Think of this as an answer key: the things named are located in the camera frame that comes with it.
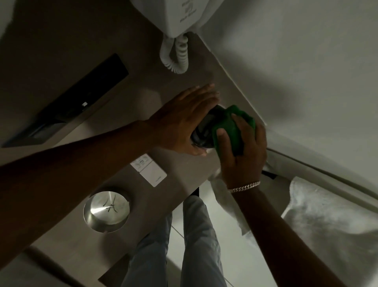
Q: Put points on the person's left hand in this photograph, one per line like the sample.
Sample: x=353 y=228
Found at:
x=174 y=121

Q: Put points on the round steel bin lid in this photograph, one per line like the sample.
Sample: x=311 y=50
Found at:
x=106 y=207

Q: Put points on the white wall hair dryer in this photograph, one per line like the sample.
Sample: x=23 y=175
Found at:
x=174 y=14

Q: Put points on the black recessed wall slot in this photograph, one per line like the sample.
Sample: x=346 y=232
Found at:
x=76 y=97

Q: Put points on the person's left forearm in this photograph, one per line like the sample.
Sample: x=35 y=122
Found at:
x=68 y=180

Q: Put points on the white switch plate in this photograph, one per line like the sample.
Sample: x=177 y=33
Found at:
x=149 y=170

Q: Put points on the person's right forearm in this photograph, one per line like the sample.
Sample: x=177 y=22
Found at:
x=277 y=236

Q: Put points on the green cleaning cloth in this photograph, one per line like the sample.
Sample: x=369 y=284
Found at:
x=229 y=127

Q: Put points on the large white towel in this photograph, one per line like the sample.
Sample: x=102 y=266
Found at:
x=330 y=224

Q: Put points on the person's left thumb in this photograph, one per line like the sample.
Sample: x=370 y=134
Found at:
x=193 y=150

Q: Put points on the small white towel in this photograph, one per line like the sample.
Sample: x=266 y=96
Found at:
x=229 y=204

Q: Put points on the person's right leg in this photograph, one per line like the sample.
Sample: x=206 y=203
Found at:
x=199 y=242

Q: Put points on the person's left leg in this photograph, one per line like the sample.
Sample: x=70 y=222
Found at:
x=150 y=254

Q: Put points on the dark glass jar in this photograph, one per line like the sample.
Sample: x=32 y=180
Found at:
x=205 y=130

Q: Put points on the person's right thumb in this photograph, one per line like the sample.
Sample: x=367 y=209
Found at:
x=225 y=145

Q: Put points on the person's right hand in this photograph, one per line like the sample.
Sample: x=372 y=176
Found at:
x=248 y=159

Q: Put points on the person's leg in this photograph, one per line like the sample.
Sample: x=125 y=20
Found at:
x=150 y=254
x=199 y=242

